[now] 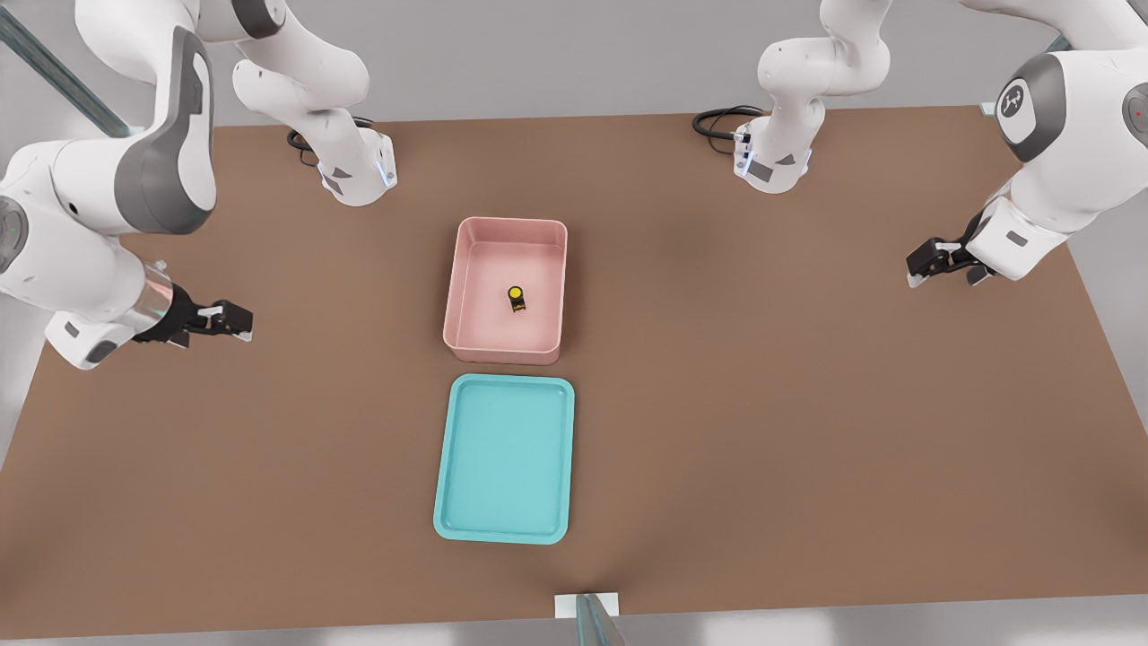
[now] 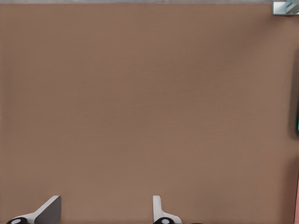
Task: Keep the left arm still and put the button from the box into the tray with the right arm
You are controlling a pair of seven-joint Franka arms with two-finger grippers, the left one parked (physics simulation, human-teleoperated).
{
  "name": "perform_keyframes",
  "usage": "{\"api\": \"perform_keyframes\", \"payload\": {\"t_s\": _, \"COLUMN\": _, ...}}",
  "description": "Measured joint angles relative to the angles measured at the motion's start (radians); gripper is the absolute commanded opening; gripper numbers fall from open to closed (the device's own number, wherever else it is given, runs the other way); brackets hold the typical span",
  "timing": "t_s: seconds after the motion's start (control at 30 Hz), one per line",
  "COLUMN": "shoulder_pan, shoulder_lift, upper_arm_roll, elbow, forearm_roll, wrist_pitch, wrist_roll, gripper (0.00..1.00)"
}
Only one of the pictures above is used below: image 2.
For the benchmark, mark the pink box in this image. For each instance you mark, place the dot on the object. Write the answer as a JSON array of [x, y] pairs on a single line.
[[297, 200]]

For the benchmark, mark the silver frame post foot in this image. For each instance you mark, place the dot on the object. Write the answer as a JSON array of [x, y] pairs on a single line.
[[283, 9]]

